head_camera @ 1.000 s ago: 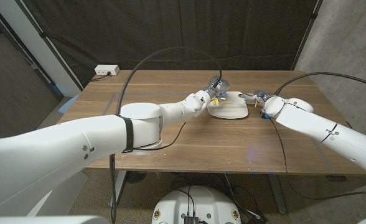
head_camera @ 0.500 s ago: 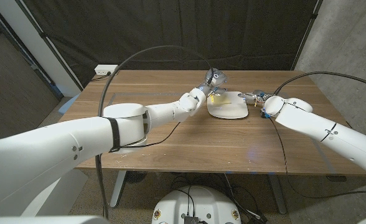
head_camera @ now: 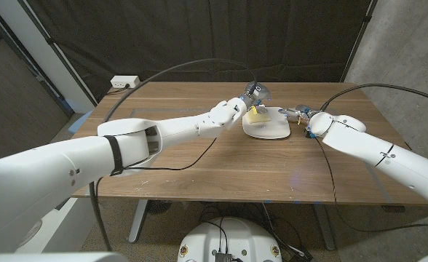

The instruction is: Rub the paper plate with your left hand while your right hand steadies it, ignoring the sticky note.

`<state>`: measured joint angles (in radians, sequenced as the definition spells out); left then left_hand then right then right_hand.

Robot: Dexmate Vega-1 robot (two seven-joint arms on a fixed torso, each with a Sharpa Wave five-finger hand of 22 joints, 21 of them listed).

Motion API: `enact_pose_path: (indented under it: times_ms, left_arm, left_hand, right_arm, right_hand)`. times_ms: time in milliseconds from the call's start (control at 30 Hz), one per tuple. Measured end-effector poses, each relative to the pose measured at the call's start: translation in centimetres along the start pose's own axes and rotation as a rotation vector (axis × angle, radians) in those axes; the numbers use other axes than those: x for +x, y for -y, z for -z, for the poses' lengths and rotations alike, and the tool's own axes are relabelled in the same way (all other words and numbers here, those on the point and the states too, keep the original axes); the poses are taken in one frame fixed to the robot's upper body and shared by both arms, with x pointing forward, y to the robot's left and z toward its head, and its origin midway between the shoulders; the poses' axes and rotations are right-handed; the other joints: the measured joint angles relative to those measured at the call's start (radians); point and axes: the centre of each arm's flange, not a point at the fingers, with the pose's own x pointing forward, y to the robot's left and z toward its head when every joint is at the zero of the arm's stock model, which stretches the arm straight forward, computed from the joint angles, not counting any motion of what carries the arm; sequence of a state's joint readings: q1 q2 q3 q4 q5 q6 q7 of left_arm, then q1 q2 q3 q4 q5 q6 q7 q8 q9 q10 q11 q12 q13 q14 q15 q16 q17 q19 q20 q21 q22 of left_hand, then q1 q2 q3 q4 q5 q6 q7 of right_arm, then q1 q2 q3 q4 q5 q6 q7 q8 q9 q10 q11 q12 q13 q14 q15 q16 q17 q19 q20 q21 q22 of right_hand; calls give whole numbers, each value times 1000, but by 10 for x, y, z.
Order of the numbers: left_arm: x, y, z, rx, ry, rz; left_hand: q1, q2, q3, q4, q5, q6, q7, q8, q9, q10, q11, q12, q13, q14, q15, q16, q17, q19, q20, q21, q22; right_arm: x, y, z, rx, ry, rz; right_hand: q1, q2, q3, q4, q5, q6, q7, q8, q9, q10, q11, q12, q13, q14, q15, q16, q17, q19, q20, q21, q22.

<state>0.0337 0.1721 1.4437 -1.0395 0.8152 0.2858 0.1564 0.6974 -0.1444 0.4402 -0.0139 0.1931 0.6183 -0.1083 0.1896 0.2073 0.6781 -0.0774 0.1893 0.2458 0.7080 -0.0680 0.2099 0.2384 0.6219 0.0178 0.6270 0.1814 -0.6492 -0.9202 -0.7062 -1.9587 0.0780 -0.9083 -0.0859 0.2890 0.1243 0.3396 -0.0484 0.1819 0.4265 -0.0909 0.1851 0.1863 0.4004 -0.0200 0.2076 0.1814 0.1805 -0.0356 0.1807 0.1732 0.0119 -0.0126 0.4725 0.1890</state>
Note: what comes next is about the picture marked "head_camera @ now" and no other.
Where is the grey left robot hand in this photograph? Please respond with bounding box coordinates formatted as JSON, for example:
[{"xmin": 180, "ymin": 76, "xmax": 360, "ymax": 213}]
[{"xmin": 239, "ymin": 82, "xmax": 272, "ymax": 116}]

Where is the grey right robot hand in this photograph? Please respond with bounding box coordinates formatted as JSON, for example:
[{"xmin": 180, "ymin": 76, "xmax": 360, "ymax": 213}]
[{"xmin": 280, "ymin": 104, "xmax": 319, "ymax": 127}]

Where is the white paper plate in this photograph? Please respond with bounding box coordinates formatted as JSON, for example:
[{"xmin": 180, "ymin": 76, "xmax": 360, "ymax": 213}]
[{"xmin": 242, "ymin": 106, "xmax": 292, "ymax": 140}]

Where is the black backdrop curtain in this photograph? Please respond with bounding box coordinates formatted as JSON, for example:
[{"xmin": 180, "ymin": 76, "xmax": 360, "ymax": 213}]
[{"xmin": 24, "ymin": 0, "xmax": 377, "ymax": 103}]

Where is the black backdrop stand pole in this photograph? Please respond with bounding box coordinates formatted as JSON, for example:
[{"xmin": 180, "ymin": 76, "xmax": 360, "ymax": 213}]
[
  {"xmin": 340, "ymin": 0, "xmax": 379, "ymax": 83},
  {"xmin": 17, "ymin": 0, "xmax": 98, "ymax": 107}
]

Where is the grey table leg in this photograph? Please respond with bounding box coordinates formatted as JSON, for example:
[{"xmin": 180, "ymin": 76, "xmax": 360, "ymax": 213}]
[
  {"xmin": 127, "ymin": 199, "xmax": 149, "ymax": 244},
  {"xmin": 312, "ymin": 203, "xmax": 337, "ymax": 252}
]

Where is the white power strip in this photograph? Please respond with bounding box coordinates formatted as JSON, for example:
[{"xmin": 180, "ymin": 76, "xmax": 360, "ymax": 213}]
[{"xmin": 110, "ymin": 75, "xmax": 141, "ymax": 90}]

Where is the black round floor fan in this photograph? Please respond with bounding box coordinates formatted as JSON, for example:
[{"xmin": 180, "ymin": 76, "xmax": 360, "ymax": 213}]
[{"xmin": 146, "ymin": 199, "xmax": 173, "ymax": 215}]

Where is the grey heatsink module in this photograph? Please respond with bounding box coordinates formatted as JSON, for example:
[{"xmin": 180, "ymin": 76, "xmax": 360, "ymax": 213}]
[{"xmin": 213, "ymin": 250, "xmax": 235, "ymax": 262}]

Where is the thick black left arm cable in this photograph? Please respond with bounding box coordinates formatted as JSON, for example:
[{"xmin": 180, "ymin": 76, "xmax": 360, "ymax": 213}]
[{"xmin": 88, "ymin": 57, "xmax": 258, "ymax": 253}]

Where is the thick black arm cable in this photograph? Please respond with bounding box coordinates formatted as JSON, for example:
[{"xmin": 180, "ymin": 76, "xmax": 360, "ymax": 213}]
[
  {"xmin": 88, "ymin": 57, "xmax": 258, "ymax": 253},
  {"xmin": 321, "ymin": 83, "xmax": 428, "ymax": 112}
]

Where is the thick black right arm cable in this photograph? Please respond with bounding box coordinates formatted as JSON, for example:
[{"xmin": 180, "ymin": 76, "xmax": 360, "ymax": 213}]
[{"xmin": 321, "ymin": 83, "xmax": 428, "ymax": 112}]

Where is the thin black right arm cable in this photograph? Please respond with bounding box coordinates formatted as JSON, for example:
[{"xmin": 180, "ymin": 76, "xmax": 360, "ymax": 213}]
[{"xmin": 312, "ymin": 137, "xmax": 428, "ymax": 234}]

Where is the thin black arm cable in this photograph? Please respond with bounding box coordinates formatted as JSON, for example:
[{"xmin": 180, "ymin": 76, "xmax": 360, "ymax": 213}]
[
  {"xmin": 312, "ymin": 137, "xmax": 428, "ymax": 234},
  {"xmin": 122, "ymin": 137, "xmax": 218, "ymax": 172}
]

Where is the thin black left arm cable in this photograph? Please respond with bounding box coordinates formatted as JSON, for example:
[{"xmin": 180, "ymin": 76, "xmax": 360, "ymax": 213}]
[{"xmin": 122, "ymin": 137, "xmax": 218, "ymax": 172}]

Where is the black power strip cord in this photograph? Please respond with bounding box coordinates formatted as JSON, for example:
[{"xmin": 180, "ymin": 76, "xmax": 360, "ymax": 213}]
[{"xmin": 106, "ymin": 84, "xmax": 130, "ymax": 96}]

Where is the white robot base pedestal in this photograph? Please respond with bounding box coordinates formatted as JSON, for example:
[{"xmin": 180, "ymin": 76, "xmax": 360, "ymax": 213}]
[{"xmin": 176, "ymin": 217, "xmax": 283, "ymax": 262}]

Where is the black pedestal cable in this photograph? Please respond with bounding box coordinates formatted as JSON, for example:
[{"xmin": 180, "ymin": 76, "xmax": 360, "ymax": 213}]
[{"xmin": 203, "ymin": 217, "xmax": 229, "ymax": 253}]

